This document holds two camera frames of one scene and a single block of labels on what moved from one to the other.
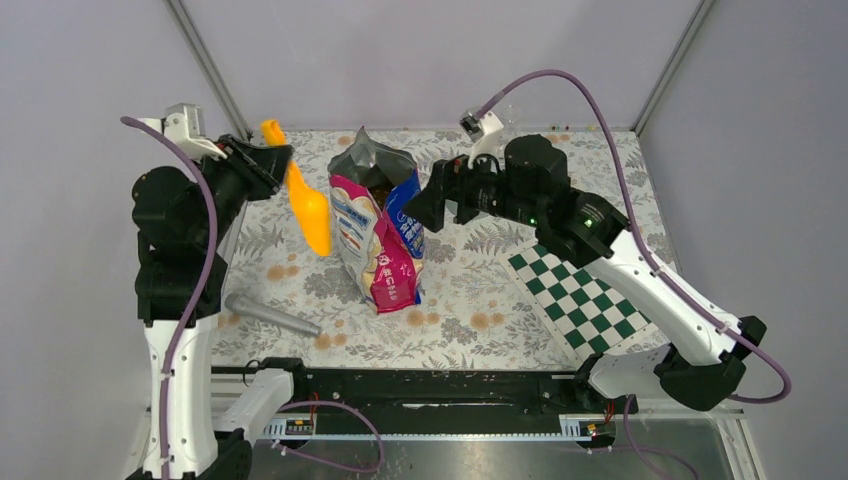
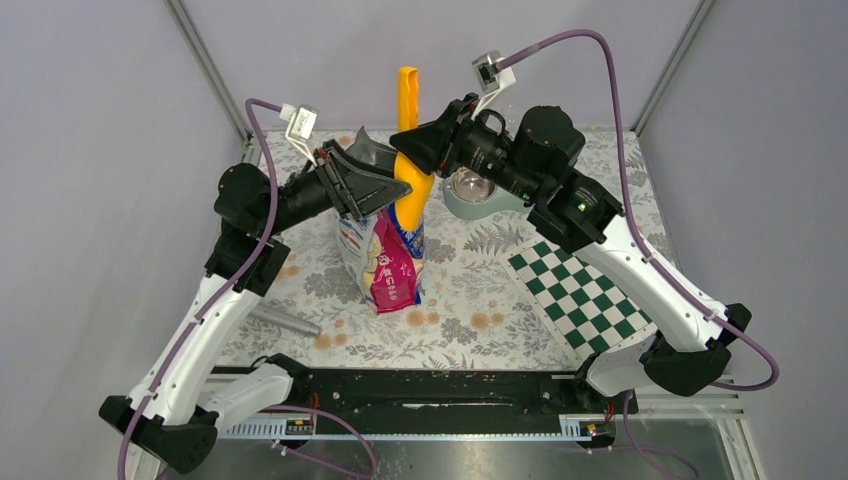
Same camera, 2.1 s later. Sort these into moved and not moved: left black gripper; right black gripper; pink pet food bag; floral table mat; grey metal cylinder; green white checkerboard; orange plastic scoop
Moved: left black gripper; orange plastic scoop; right black gripper
Not moved: floral table mat; green white checkerboard; pink pet food bag; grey metal cylinder
